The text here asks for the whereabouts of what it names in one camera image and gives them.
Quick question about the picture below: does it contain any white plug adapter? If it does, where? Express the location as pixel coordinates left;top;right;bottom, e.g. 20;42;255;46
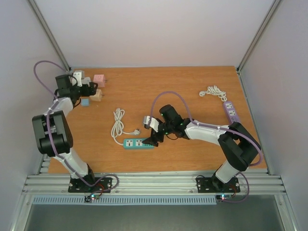
82;77;91;84

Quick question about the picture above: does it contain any large pink cube plug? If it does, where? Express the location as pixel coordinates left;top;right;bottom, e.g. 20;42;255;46
93;74;107;88

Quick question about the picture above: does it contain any wooden cube plug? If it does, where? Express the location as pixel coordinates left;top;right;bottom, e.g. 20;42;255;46
89;89;104;102

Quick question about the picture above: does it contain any small blue plug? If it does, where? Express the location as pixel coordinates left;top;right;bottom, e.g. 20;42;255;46
81;98;90;107

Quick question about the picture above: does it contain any teal power strip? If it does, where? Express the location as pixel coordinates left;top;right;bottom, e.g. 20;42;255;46
123;138;154;150

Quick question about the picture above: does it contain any purple power strip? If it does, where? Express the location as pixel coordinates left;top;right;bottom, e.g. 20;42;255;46
223;101;241;124

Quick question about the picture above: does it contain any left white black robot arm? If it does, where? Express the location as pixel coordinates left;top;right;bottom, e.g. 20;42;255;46
32;74;98;193

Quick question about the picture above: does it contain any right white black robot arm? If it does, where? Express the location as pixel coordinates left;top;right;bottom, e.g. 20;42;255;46
143;104;261;192

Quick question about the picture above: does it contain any left small circuit board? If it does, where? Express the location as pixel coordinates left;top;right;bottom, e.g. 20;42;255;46
84;194;100;203

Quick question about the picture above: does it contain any small circuit board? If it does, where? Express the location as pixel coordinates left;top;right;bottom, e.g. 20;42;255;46
84;194;100;203
216;194;234;201

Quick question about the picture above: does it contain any right small circuit board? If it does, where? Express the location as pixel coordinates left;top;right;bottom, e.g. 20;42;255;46
216;194;234;201

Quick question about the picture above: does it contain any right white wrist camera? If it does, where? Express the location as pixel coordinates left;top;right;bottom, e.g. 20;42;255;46
143;116;159;132

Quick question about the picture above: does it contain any white coiled teal-strip cable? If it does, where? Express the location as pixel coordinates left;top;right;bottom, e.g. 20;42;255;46
110;107;141;146

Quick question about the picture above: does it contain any white coiled strip cable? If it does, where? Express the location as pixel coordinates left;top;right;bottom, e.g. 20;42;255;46
198;85;228;102

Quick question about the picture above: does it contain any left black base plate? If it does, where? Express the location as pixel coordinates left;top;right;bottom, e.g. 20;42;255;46
68;177;112;193

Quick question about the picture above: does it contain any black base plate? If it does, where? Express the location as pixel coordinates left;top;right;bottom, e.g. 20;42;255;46
68;177;112;193
195;175;241;193

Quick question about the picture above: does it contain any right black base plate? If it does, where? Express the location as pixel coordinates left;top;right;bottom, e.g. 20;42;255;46
195;175;241;193

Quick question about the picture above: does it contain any blue slotted cable duct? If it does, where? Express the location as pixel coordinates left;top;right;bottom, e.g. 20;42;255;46
33;195;217;206

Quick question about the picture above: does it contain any aluminium front rail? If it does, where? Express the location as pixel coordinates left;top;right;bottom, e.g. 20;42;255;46
22;173;286;195

